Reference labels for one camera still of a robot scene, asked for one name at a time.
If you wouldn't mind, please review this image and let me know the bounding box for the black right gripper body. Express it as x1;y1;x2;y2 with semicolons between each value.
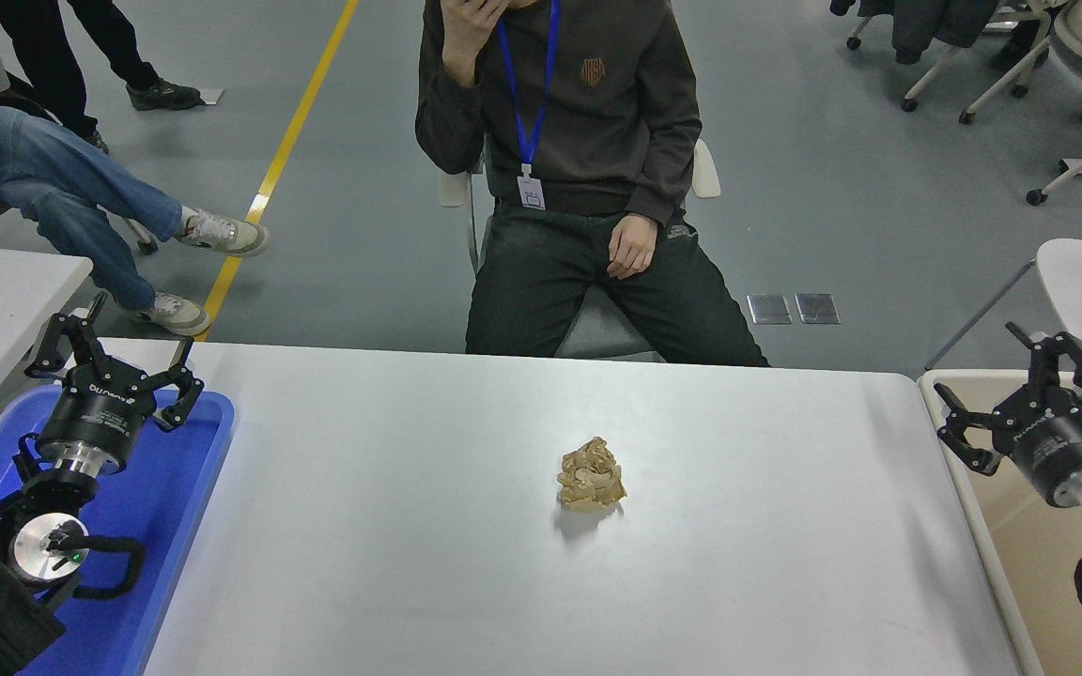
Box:
998;405;1082;495

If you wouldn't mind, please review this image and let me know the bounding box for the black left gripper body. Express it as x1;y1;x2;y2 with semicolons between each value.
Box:
37;366;159;463

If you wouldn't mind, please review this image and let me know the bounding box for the blue lanyard with badge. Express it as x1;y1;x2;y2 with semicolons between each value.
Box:
496;0;563;211

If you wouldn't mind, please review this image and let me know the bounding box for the person's left hand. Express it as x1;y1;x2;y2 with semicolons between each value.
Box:
606;214;659;280

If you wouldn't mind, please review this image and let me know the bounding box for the person's right hand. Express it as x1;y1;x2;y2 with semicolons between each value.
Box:
441;0;509;86

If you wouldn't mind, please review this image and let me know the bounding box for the blue plastic tray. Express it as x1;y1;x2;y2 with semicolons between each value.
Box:
0;383;237;676

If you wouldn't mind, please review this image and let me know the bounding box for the large pale bin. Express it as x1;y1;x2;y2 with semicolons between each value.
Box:
918;369;1082;676

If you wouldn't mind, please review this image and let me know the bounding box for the person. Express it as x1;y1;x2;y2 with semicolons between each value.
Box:
0;0;271;337
0;0;203;156
414;0;771;368

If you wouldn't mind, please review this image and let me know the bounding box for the white-legged office chair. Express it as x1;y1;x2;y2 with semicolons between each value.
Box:
846;0;1021;114

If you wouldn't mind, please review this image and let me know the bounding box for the crumpled tan paper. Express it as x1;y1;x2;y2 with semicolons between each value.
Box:
556;436;628;514

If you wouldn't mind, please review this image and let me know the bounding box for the white and grey office chair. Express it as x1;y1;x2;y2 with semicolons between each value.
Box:
437;139;722;361

